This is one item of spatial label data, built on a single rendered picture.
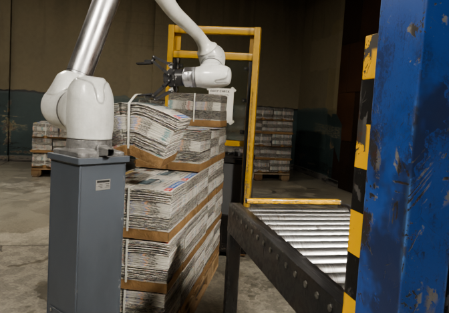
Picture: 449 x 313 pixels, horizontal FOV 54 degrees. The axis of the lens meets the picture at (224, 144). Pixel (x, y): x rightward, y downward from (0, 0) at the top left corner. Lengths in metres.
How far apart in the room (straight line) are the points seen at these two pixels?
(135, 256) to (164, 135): 0.55
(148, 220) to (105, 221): 0.38
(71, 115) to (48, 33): 7.61
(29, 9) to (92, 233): 7.90
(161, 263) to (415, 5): 1.70
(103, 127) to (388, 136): 1.22
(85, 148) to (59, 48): 7.59
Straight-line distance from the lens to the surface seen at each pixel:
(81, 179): 1.52
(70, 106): 1.58
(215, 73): 1.92
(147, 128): 1.88
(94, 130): 1.55
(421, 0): 0.44
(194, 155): 2.45
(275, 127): 7.75
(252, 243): 1.54
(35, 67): 9.12
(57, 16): 9.18
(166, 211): 1.92
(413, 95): 0.43
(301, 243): 1.38
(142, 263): 2.02
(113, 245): 1.65
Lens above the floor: 1.18
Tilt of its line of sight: 4 degrees down
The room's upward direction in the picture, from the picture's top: 3 degrees clockwise
